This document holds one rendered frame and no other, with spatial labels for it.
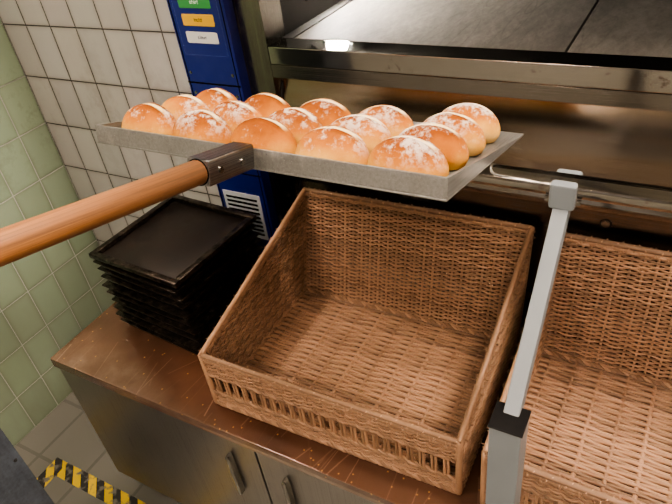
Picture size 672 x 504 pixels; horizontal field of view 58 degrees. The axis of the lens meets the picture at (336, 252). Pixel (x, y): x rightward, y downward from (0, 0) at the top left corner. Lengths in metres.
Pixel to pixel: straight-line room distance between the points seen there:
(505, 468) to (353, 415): 0.36
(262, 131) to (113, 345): 0.93
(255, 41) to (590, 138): 0.72
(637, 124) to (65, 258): 1.76
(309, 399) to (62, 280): 1.29
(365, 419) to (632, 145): 0.68
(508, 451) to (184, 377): 0.84
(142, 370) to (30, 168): 0.85
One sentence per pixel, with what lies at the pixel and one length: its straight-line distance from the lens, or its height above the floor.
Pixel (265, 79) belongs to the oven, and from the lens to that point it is 1.43.
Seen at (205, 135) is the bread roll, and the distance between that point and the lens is 0.86.
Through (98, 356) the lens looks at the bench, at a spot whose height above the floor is 0.58.
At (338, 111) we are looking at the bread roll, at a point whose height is 1.21.
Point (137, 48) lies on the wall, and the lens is 1.66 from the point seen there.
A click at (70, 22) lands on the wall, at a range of 1.81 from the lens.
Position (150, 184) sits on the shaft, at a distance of 0.67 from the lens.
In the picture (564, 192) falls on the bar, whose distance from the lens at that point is 0.81.
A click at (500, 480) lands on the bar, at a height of 0.85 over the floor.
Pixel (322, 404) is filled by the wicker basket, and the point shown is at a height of 0.71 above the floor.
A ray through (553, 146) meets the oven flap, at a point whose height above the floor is 1.02.
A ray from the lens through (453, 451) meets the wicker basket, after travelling 1.07.
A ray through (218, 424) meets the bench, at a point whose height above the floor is 0.58.
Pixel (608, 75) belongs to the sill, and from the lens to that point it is 1.15.
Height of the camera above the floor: 1.58
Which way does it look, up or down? 36 degrees down
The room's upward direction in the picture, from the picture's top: 8 degrees counter-clockwise
